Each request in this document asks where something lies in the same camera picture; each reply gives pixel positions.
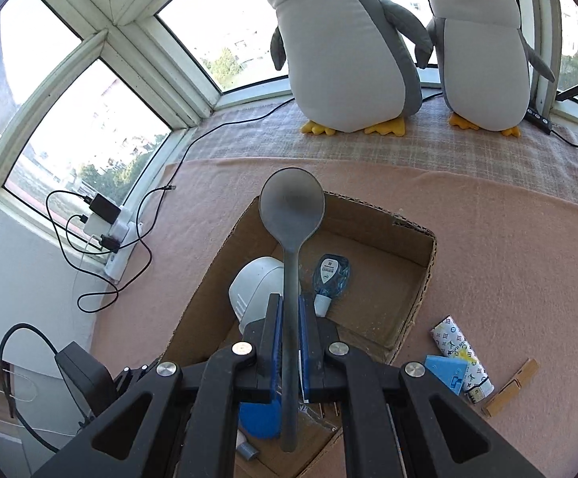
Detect blue plastic card piece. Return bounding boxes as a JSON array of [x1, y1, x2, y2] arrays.
[[424, 355, 467, 395]]

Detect patterned silver lighter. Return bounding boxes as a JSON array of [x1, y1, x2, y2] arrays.
[[430, 315, 494, 404]]

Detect blue round lid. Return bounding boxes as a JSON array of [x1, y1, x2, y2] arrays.
[[239, 400, 281, 439]]

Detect wooden clothespin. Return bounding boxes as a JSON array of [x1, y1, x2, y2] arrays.
[[482, 358, 539, 417]]

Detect white round plug device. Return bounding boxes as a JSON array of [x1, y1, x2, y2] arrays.
[[228, 256, 283, 333]]

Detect brown cardboard box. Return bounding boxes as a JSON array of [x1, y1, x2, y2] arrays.
[[165, 193, 436, 477]]

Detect clear blue small bottle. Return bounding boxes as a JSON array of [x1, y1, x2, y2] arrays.
[[312, 254, 351, 317]]

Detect grey long spoon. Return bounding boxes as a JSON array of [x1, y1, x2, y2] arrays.
[[259, 167, 325, 453]]

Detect pink tube grey cap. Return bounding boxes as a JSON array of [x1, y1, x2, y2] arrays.
[[235, 429, 260, 462]]

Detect black plug adapter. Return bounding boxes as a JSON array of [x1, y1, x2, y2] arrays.
[[99, 235, 122, 254]]

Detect white power strip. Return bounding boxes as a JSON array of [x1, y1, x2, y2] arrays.
[[104, 207, 142, 283]]

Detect pink felt mat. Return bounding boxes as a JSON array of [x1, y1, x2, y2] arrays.
[[92, 158, 578, 477]]

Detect checkered cloth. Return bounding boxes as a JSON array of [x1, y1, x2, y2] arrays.
[[186, 97, 578, 204]]

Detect black inline remote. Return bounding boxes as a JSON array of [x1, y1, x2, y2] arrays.
[[524, 107, 553, 135]]

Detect small plush penguin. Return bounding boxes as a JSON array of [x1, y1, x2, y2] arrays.
[[427, 0, 555, 137]]

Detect large plush penguin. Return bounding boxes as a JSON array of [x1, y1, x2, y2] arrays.
[[266, 0, 433, 137]]

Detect black cable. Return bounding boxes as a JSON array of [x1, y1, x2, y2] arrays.
[[0, 90, 445, 454]]

